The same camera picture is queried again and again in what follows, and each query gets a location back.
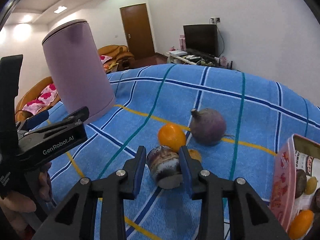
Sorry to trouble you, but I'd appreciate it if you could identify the orange tangerine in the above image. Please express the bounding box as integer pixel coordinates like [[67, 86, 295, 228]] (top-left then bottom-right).
[[157, 124, 186, 153]]

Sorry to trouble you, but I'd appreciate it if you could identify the orange leather armchair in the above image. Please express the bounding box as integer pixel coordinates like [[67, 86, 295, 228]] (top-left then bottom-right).
[[98, 45, 135, 73]]

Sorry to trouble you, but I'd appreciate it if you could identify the printed paper in box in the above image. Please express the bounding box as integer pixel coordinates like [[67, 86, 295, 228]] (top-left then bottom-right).
[[294, 150, 319, 213]]

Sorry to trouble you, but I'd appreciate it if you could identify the black television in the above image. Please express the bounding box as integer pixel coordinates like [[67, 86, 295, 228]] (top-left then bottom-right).
[[183, 24, 219, 56]]

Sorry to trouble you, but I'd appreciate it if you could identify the purple cylindrical container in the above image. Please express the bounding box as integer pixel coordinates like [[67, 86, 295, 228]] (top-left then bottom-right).
[[42, 19, 115, 123]]

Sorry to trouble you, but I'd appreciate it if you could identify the small yellow-brown longan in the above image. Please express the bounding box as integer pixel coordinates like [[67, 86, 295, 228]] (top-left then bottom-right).
[[304, 177, 318, 195]]

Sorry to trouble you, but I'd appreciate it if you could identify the orange sofa with cushions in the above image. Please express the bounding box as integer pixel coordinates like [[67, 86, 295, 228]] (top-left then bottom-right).
[[15, 76, 60, 121]]

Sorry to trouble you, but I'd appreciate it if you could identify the dark fruit in box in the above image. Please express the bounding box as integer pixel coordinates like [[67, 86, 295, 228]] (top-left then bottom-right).
[[295, 169, 307, 199]]

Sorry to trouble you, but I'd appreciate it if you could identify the white tv stand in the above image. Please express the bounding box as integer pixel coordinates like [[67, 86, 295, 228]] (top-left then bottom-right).
[[166, 50, 234, 70]]

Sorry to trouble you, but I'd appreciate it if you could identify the large purple turnip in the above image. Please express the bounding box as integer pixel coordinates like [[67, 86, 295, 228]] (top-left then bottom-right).
[[189, 108, 235, 146]]

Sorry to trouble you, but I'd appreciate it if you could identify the pink metal tin box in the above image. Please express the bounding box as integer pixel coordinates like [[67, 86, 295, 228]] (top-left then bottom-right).
[[270, 134, 319, 239]]

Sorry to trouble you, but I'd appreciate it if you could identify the person's left hand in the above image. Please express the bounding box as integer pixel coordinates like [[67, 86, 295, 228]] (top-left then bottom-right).
[[1, 162, 52, 235]]

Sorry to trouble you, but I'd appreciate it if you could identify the brown wooden door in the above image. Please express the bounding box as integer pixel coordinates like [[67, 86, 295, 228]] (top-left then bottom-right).
[[120, 3, 155, 60]]

